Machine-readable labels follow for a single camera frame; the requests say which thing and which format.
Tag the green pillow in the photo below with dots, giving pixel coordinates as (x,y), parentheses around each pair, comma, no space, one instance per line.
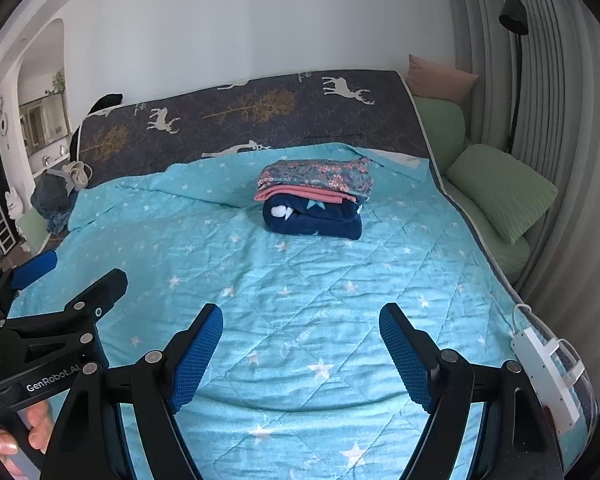
(505,190)

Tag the dark blue clothes pile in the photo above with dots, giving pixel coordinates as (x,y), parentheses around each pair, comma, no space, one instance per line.
(50,200)

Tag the wall mirror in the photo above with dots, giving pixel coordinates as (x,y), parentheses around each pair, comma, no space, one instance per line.
(42,120)

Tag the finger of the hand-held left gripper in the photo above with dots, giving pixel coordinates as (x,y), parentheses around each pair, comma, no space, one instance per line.
(32,267)
(80,310)

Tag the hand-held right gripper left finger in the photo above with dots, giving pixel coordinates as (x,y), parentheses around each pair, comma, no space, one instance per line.
(195,355)

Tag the black cloth behind mattress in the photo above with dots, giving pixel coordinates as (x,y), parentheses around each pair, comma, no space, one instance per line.
(107,101)

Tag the pink pillow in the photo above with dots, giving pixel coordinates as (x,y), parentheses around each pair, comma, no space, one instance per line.
(440,80)

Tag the small green cushion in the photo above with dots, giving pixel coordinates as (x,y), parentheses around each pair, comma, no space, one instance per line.
(32,227)

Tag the person's left hand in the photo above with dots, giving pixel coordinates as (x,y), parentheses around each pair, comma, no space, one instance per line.
(40,425)

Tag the green sheet mattress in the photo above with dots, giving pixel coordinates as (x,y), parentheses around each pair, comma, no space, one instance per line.
(500,255)

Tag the grey deer print mattress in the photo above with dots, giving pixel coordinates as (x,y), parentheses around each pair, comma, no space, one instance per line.
(290,110)

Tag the black floor lamp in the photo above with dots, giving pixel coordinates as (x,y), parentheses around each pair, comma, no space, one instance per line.
(512,12)

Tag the pink folded garment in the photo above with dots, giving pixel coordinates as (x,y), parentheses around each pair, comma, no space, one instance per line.
(300,192)

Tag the navy star fleece garment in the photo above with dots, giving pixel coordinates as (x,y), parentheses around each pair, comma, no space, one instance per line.
(320,222)

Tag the green plant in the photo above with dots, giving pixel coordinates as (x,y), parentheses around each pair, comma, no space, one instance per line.
(57,82)

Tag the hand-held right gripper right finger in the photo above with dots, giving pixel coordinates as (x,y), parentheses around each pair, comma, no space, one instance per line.
(405,355)

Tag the grey curtain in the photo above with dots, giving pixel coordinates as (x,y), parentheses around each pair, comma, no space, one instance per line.
(565,110)

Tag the white power strip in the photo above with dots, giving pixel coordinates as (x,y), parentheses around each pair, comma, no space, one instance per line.
(545,375)

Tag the white bag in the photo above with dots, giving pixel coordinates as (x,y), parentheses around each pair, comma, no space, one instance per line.
(77,175)

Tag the teal floral garment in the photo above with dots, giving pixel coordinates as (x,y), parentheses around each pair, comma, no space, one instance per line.
(320,172)

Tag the teal star quilt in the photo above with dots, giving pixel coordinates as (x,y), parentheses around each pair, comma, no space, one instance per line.
(305,285)

